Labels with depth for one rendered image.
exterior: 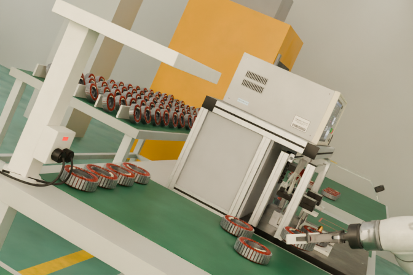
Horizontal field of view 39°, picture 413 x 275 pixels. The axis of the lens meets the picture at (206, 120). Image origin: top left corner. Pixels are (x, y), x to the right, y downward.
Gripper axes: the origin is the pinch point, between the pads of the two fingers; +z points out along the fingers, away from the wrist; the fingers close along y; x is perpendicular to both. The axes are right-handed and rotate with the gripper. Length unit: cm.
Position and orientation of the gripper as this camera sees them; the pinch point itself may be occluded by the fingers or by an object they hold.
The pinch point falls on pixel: (298, 238)
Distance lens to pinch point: 189.9
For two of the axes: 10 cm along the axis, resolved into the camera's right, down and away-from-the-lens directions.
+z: -8.7, 1.3, 4.7
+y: -4.8, -1.4, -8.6
